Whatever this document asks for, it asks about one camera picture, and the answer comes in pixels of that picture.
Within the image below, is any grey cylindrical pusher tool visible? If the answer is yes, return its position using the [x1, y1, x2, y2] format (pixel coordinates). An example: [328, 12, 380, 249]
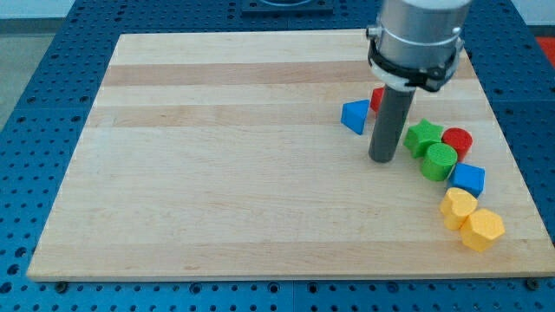
[369, 86, 415, 163]

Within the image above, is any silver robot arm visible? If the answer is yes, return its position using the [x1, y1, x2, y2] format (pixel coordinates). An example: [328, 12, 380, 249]
[366, 0, 472, 163]

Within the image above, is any red star block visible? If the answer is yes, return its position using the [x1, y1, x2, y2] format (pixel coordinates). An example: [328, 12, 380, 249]
[369, 87, 385, 114]

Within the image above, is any green star block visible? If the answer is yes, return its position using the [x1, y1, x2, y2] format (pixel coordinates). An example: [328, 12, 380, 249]
[403, 119, 443, 159]

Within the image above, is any blue triangle block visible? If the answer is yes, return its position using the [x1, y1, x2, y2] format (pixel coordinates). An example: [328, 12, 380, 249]
[340, 100, 369, 135]

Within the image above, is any green cylinder block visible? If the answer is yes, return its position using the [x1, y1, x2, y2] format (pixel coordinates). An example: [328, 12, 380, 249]
[421, 143, 458, 181]

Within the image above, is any red cylinder block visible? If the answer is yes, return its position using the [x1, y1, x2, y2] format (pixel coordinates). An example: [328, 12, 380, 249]
[441, 127, 473, 162]

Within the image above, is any blue cube block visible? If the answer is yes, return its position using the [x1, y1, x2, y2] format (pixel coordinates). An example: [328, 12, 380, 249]
[447, 162, 486, 198]

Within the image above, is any yellow heart block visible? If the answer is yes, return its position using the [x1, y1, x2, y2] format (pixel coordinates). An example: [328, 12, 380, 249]
[440, 187, 478, 231]

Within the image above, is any yellow hexagon block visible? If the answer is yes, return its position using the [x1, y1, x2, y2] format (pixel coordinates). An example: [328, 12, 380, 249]
[460, 209, 506, 252]

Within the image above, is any wooden board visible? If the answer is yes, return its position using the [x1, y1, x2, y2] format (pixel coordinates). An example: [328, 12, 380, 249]
[27, 29, 554, 282]

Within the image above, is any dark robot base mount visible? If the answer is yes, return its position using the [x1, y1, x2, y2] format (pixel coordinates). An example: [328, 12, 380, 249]
[240, 0, 335, 16]

